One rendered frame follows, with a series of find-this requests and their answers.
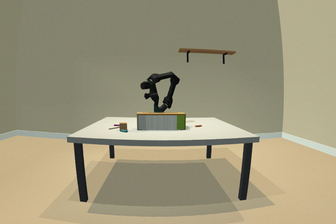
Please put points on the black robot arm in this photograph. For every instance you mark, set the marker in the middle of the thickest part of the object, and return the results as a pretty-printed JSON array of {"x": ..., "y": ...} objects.
[{"x": 156, "y": 78}]

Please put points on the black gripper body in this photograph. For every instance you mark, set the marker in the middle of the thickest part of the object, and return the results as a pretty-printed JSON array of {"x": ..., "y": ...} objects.
[{"x": 153, "y": 92}]

